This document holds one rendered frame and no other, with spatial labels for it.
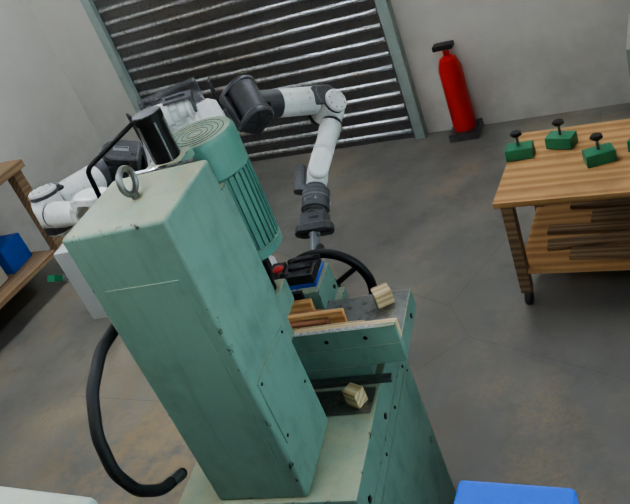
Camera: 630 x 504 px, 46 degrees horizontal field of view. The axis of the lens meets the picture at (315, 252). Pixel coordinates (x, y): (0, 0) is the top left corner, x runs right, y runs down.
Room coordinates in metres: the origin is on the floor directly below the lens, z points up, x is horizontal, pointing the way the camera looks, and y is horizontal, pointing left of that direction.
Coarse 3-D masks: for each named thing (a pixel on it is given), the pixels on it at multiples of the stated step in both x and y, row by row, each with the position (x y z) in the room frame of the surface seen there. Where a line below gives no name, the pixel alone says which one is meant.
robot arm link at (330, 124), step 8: (320, 112) 2.27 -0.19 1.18; (328, 112) 2.25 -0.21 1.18; (312, 120) 2.31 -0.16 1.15; (320, 120) 2.29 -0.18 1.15; (328, 120) 2.24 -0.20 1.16; (336, 120) 2.24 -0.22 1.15; (320, 128) 2.23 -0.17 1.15; (328, 128) 2.21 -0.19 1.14; (336, 128) 2.22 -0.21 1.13; (320, 136) 2.20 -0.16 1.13; (328, 136) 2.19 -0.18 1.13; (336, 136) 2.20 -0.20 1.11; (328, 144) 2.17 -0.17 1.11
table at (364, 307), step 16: (336, 304) 1.63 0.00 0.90; (352, 304) 1.60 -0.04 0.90; (368, 304) 1.57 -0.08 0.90; (400, 304) 1.52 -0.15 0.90; (352, 320) 1.53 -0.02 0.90; (368, 320) 1.51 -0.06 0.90; (400, 320) 1.46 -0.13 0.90; (320, 352) 1.46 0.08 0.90; (336, 352) 1.45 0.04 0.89; (352, 352) 1.43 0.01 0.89; (368, 352) 1.41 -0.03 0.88; (384, 352) 1.40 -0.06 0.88; (400, 352) 1.38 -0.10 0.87; (304, 368) 1.49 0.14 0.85; (320, 368) 1.47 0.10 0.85
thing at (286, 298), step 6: (276, 282) 1.57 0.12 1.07; (282, 282) 1.56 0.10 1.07; (276, 288) 1.54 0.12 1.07; (282, 288) 1.54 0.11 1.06; (288, 288) 1.56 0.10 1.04; (282, 294) 1.53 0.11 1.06; (288, 294) 1.55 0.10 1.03; (282, 300) 1.51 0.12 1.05; (288, 300) 1.54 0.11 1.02; (282, 306) 1.50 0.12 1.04; (288, 306) 1.53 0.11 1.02; (288, 312) 1.52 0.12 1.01
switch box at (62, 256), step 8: (64, 248) 1.28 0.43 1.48; (56, 256) 1.27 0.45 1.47; (64, 256) 1.27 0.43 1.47; (64, 264) 1.27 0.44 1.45; (72, 264) 1.26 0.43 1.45; (64, 272) 1.28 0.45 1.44; (72, 272) 1.27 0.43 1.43; (80, 272) 1.26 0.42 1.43; (72, 280) 1.27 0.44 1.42; (80, 280) 1.27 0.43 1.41; (80, 288) 1.27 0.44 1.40; (88, 288) 1.26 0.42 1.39; (80, 296) 1.27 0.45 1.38; (88, 296) 1.27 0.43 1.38; (88, 304) 1.27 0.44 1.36; (96, 304) 1.26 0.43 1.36; (96, 312) 1.27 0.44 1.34; (104, 312) 1.26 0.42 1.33
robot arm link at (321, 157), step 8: (320, 144) 2.17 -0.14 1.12; (312, 152) 2.12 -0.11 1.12; (320, 152) 2.12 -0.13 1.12; (328, 152) 2.12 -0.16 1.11; (312, 160) 2.10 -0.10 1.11; (320, 160) 2.09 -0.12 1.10; (328, 160) 2.09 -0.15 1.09; (312, 168) 2.07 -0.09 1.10; (320, 168) 2.07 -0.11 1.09; (328, 168) 2.07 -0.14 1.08; (312, 176) 2.07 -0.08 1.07; (320, 176) 2.05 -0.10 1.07
